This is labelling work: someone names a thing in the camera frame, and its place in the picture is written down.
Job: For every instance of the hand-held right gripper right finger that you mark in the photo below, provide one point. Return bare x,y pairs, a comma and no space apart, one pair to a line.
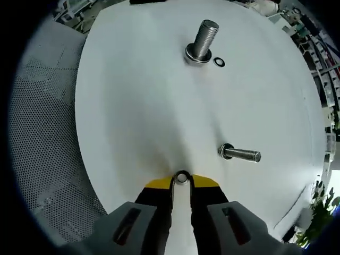
239,228

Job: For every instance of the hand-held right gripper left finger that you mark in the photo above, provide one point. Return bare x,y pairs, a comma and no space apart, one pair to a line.
127,228

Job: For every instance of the small threaded stud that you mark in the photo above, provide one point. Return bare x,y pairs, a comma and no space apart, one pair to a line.
239,153

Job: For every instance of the large threaded stud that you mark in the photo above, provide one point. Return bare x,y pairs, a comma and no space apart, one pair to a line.
203,40

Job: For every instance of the white paper sheet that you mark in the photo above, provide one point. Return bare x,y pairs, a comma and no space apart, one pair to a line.
305,210

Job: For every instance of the potted green plant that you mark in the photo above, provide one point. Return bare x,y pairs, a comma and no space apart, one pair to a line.
321,212

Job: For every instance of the grey mesh chair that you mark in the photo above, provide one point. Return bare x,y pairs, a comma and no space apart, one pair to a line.
47,132

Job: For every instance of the storage shelf rack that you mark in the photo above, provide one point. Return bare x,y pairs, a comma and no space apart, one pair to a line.
326,66

